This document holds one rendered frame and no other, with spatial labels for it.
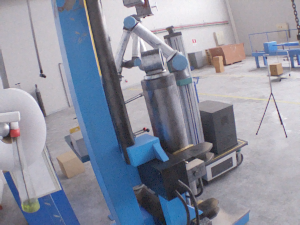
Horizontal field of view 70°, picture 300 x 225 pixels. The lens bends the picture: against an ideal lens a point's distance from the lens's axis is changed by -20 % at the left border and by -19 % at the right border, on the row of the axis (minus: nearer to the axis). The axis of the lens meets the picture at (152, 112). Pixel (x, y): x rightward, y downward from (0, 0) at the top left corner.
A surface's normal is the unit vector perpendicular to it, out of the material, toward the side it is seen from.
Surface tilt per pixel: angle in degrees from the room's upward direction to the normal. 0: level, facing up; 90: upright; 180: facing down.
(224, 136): 90
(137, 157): 90
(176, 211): 90
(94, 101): 90
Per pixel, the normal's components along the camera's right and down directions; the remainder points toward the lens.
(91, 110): 0.48, 0.11
